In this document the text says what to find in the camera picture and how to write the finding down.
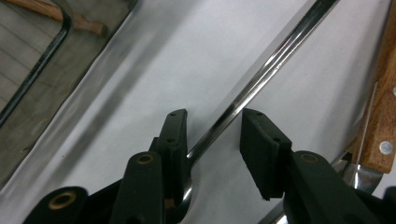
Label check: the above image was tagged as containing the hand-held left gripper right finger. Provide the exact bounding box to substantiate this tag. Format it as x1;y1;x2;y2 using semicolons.
239;107;293;202

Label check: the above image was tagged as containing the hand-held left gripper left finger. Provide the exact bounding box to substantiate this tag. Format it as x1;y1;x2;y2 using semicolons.
150;108;191;206

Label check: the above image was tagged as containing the silver metal utensil handle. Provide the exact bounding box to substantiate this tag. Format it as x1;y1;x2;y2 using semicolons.
164;0;342;223

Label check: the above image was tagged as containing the wooden-handled knife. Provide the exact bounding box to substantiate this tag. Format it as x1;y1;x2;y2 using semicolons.
257;0;396;224

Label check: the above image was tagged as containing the smoky transparent plastic bin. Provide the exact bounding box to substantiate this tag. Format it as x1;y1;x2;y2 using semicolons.
0;0;140;190

